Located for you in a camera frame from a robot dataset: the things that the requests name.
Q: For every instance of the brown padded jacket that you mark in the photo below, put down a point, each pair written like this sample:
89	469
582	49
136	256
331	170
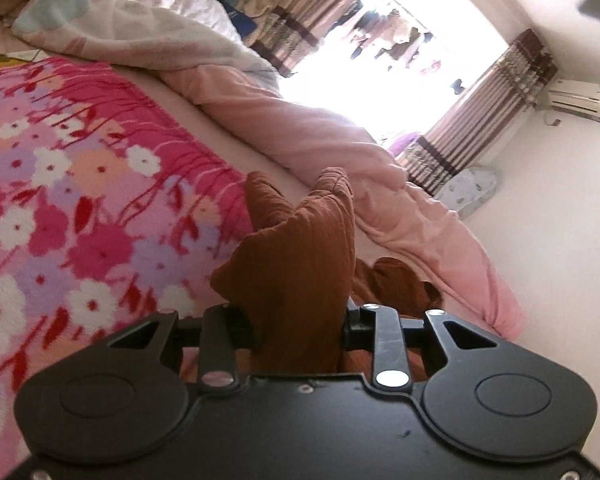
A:
300	270

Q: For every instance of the purple cloth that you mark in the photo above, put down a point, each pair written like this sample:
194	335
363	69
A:
405	142

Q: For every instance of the white air conditioner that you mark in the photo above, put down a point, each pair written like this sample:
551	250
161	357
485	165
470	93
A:
585	100

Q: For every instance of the blue bag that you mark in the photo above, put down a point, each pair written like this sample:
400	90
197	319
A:
240	19

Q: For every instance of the striped brown curtain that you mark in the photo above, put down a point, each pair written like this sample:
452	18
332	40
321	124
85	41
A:
485	110
310	15

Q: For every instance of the pink duvet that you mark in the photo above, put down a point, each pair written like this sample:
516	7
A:
340	145

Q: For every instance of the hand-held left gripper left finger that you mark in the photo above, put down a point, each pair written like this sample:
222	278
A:
220	332

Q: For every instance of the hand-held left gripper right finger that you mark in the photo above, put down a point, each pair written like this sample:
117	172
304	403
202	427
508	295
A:
387	335

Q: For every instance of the white pastel quilt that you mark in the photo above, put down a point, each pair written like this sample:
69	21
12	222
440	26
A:
130	10

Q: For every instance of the pink dotted floral blanket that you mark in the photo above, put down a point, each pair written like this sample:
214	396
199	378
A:
80	185

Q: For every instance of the pink bed sheet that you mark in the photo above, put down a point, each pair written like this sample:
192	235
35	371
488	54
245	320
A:
190	105

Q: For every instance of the beige cloth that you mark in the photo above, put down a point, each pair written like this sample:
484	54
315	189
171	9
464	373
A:
260	10

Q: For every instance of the hanging laundry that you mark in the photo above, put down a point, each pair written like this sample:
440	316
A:
400	30

